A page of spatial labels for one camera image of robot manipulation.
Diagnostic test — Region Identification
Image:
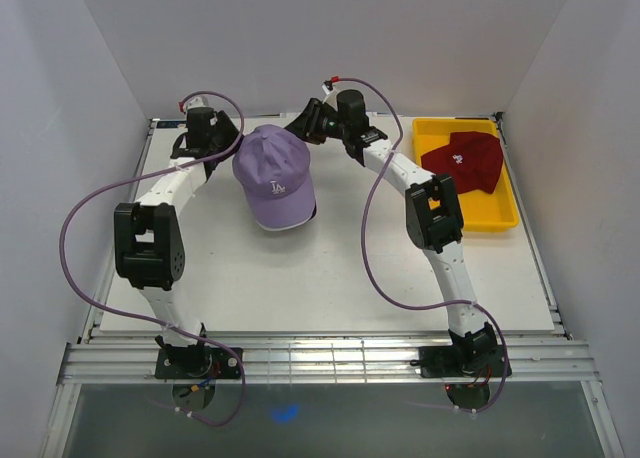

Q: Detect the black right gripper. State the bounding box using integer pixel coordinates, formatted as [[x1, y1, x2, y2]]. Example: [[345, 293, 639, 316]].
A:
[[281, 99, 348, 147]]

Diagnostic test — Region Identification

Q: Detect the purple baseball cap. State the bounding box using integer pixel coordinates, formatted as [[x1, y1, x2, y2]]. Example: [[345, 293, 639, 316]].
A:
[[232, 124, 316, 226]]

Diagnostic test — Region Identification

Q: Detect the black baseball cap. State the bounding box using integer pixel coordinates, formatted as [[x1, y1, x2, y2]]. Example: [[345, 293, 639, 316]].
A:
[[307, 204, 317, 222]]

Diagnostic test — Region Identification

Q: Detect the white baseball cap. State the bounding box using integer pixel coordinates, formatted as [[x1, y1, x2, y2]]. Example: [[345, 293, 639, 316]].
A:
[[257, 216, 313, 232]]

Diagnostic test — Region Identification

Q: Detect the dark red baseball cap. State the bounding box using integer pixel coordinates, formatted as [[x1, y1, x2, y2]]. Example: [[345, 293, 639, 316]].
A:
[[420, 131, 504, 194]]

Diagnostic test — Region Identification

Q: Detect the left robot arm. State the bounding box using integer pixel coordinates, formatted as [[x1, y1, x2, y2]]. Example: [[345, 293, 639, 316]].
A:
[[114, 104, 240, 380]]

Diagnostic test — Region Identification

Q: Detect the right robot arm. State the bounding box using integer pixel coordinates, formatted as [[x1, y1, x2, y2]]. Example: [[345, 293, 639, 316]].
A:
[[286, 89, 510, 378]]

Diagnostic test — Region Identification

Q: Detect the dark label sticker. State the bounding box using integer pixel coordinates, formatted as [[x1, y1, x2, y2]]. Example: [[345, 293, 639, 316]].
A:
[[156, 120, 186, 129]]

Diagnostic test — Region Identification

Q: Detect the yellow plastic tray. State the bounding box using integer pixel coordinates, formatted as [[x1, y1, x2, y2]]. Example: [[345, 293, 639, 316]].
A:
[[413, 118, 519, 232]]

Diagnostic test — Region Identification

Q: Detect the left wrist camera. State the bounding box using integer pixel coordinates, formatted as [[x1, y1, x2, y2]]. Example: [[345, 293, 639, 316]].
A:
[[179, 94, 209, 115]]

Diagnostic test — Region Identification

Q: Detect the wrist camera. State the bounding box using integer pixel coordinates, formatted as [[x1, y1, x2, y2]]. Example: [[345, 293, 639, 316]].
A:
[[322, 76, 341, 107], [179, 94, 209, 115]]

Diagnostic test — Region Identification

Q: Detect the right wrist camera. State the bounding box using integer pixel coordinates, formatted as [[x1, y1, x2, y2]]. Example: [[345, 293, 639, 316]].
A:
[[322, 76, 341, 107]]

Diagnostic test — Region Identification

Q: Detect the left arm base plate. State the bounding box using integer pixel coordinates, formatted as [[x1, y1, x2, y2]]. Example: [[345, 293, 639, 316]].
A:
[[153, 346, 243, 380]]

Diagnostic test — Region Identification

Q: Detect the aluminium frame rail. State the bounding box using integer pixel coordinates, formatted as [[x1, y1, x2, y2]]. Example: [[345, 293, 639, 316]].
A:
[[58, 335, 600, 385]]

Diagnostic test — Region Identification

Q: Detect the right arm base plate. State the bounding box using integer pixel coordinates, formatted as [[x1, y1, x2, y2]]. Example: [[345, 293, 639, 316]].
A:
[[410, 345, 512, 378]]

